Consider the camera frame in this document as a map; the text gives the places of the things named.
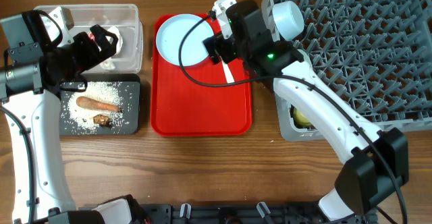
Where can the light blue plate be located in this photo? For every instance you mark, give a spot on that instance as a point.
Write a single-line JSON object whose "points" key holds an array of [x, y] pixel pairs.
{"points": [[171, 33]]}

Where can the white plastic spoon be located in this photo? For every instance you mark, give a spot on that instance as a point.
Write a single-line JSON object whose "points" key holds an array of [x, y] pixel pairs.
{"points": [[227, 72]]}

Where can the black plastic tray bin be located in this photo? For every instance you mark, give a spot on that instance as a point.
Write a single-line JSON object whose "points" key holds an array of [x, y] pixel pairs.
{"points": [[135, 101]]}

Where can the white rice grains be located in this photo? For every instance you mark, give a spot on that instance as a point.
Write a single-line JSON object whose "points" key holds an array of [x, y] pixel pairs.
{"points": [[75, 120]]}

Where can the red serving tray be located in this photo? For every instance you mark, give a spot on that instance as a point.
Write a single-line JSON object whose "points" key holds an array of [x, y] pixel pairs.
{"points": [[194, 100]]}

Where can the brown food scrap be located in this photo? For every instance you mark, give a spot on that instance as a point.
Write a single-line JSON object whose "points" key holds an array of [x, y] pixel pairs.
{"points": [[102, 120]]}

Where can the grey dishwasher rack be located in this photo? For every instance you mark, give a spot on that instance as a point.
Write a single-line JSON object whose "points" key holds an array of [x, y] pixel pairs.
{"points": [[374, 54]]}

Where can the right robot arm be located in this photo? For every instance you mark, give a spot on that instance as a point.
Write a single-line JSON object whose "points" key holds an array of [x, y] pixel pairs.
{"points": [[375, 163]]}

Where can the light blue bowl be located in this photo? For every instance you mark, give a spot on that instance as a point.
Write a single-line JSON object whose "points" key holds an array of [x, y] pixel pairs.
{"points": [[288, 19]]}

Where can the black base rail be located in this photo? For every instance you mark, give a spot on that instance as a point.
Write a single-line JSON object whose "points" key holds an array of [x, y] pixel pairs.
{"points": [[292, 213]]}

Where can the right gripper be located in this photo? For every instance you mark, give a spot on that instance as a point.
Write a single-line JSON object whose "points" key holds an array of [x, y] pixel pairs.
{"points": [[218, 42]]}

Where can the clear plastic bin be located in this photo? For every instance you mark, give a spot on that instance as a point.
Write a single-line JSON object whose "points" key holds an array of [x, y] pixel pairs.
{"points": [[120, 19]]}

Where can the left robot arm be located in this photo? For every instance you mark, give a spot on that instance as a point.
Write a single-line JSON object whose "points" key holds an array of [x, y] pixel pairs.
{"points": [[40, 58]]}

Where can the yellow plastic cup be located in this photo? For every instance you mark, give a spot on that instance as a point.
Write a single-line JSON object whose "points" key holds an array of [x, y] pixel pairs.
{"points": [[300, 121]]}

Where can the red snack wrapper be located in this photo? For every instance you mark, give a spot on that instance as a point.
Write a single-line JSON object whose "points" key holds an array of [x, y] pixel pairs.
{"points": [[91, 36]]}

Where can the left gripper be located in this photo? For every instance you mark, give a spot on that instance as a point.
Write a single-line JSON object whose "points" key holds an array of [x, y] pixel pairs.
{"points": [[94, 54]]}

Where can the orange carrot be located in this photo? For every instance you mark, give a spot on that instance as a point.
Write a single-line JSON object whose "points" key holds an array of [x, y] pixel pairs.
{"points": [[91, 104]]}

